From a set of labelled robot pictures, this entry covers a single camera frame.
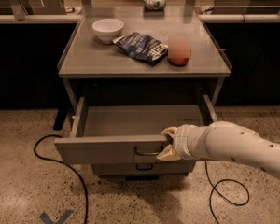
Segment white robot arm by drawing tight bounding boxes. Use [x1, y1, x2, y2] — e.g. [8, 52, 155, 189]
[157, 121, 280, 180]

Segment dark blue chip bag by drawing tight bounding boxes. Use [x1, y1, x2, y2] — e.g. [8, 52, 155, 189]
[113, 32, 168, 66]

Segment crumpled green white can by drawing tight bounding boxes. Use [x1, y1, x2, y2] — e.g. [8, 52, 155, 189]
[143, 0, 166, 11]

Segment grey top drawer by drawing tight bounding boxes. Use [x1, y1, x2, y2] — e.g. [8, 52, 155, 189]
[55, 95, 217, 164]

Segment grey drawer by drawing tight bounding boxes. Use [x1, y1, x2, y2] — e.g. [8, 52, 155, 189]
[55, 95, 217, 164]
[91, 161, 195, 176]

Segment grey bottom drawer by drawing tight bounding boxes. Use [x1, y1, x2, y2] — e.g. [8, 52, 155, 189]
[91, 161, 195, 176]

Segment blue tape floor marker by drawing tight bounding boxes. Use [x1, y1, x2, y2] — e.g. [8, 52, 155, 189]
[38, 209, 75, 224]

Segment black floor cable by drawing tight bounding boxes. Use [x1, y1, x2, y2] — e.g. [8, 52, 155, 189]
[203, 161, 251, 224]
[33, 133, 91, 224]

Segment grey metal drawer cabinet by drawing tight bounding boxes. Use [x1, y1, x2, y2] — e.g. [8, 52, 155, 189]
[57, 6, 233, 181]

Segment red apple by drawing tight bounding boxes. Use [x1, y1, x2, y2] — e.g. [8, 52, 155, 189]
[168, 35, 191, 66]

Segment black floor cable right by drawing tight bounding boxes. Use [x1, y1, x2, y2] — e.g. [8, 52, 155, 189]
[203, 161, 251, 224]

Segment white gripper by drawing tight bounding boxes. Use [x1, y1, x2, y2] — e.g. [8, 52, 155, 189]
[156, 125, 213, 161]

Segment black floor cable left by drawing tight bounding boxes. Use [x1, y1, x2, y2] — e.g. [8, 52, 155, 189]
[33, 133, 91, 224]

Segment white ceramic bowl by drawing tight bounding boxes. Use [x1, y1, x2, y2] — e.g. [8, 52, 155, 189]
[92, 19, 124, 44]

